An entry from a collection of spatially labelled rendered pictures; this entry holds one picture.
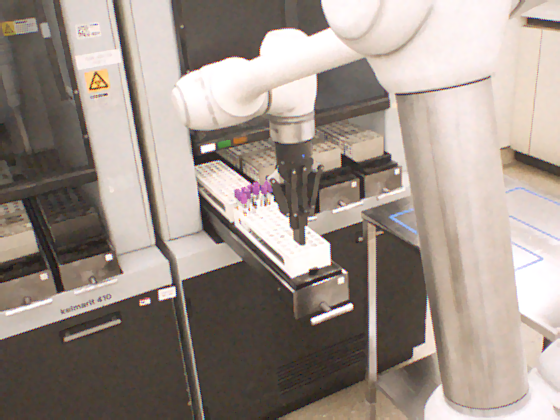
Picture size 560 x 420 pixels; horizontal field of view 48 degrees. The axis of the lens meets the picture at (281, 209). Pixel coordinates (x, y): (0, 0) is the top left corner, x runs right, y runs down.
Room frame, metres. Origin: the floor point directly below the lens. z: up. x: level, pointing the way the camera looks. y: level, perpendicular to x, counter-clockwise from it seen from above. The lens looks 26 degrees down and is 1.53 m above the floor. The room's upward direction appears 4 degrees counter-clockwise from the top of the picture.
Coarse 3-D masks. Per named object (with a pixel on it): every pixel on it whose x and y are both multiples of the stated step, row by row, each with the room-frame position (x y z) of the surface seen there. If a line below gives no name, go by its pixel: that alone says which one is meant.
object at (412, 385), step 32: (512, 192) 1.45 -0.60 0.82; (544, 192) 1.43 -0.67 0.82; (384, 224) 1.33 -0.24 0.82; (512, 224) 1.28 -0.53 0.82; (544, 224) 1.27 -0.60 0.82; (544, 256) 1.13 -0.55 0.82; (544, 288) 1.01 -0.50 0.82; (544, 320) 0.91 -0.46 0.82; (384, 384) 1.38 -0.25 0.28; (416, 384) 1.37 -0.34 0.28; (416, 416) 1.25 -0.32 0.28
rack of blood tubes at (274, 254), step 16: (272, 208) 1.37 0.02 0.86; (240, 224) 1.37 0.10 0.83; (256, 224) 1.30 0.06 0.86; (272, 224) 1.29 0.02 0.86; (288, 224) 1.28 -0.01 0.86; (256, 240) 1.29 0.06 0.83; (272, 240) 1.22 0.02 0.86; (288, 240) 1.22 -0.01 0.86; (320, 240) 1.19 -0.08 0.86; (272, 256) 1.21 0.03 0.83; (288, 256) 1.14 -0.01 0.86; (304, 256) 1.14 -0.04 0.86; (320, 256) 1.16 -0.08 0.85; (288, 272) 1.14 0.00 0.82; (304, 272) 1.14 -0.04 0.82
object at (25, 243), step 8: (16, 232) 1.32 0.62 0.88; (24, 232) 1.32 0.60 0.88; (32, 232) 1.33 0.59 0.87; (0, 240) 1.29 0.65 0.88; (8, 240) 1.30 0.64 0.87; (16, 240) 1.31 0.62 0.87; (24, 240) 1.32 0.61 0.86; (32, 240) 1.32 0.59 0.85; (0, 248) 1.29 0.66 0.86; (8, 248) 1.30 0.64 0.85; (16, 248) 1.31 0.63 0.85; (24, 248) 1.31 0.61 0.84; (32, 248) 1.32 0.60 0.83; (0, 256) 1.29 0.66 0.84; (8, 256) 1.30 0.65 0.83; (16, 256) 1.30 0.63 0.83
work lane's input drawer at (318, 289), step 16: (208, 208) 1.53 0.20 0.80; (208, 224) 1.52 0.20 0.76; (224, 224) 1.43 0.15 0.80; (224, 240) 1.42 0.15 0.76; (240, 240) 1.33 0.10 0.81; (240, 256) 1.33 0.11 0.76; (256, 256) 1.25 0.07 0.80; (256, 272) 1.25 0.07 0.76; (272, 272) 1.18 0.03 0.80; (320, 272) 1.14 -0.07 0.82; (336, 272) 1.14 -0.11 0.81; (272, 288) 1.18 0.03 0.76; (288, 288) 1.11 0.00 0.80; (304, 288) 1.10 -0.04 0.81; (320, 288) 1.12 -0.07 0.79; (336, 288) 1.14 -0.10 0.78; (288, 304) 1.11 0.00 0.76; (304, 304) 1.10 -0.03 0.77; (320, 304) 1.12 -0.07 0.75; (320, 320) 1.07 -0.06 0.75
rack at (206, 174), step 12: (204, 168) 1.67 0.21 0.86; (216, 168) 1.67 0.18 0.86; (228, 168) 1.65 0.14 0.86; (204, 180) 1.59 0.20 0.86; (216, 180) 1.58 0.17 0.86; (228, 180) 1.57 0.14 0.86; (240, 180) 1.56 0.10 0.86; (204, 192) 1.58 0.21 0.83; (216, 192) 1.49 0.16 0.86; (228, 192) 1.50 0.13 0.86; (216, 204) 1.50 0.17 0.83; (228, 204) 1.42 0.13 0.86; (228, 216) 1.43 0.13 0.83
